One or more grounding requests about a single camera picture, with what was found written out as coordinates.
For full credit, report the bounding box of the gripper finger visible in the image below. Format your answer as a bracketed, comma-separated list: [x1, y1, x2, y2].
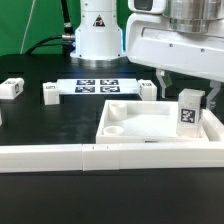
[206, 80, 221, 110]

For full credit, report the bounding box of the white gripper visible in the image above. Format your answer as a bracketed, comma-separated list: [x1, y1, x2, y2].
[126, 0, 224, 98]

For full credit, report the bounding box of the black cable bundle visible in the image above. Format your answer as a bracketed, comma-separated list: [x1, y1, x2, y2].
[25, 0, 77, 55]

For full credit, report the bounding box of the white square tabletop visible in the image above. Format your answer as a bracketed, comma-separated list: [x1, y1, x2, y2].
[96, 100, 209, 144]

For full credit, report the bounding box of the white L-shaped fence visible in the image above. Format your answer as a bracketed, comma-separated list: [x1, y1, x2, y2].
[0, 109, 224, 173]

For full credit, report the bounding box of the white thin cable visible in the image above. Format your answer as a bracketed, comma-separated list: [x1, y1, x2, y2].
[19, 0, 37, 55]

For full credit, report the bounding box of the apriltag base plate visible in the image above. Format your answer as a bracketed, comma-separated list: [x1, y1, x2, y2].
[57, 78, 138, 95]

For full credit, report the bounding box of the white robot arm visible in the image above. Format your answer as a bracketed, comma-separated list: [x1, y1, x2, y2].
[70, 0, 224, 108]

